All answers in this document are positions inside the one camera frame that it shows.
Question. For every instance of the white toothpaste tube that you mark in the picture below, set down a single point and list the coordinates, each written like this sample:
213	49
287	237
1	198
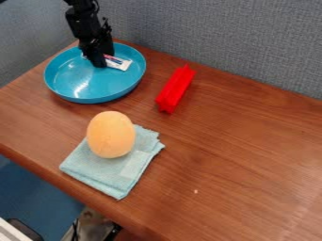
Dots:
117	63

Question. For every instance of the red plastic block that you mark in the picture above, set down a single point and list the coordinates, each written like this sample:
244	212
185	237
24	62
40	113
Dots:
173	89

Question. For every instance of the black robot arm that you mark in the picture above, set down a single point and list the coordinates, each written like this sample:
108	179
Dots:
81	5

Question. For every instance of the orange egg-shaped ball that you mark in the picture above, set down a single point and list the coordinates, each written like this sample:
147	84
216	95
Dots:
111	134

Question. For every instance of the metal table leg bracket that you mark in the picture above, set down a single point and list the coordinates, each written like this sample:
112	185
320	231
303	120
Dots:
90	227

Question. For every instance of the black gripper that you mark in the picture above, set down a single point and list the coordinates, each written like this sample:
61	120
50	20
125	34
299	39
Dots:
93	35

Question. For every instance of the light blue folded cloth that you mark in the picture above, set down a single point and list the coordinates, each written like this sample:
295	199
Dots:
113	175

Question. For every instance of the blue plate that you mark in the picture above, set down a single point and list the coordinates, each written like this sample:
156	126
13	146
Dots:
74	80

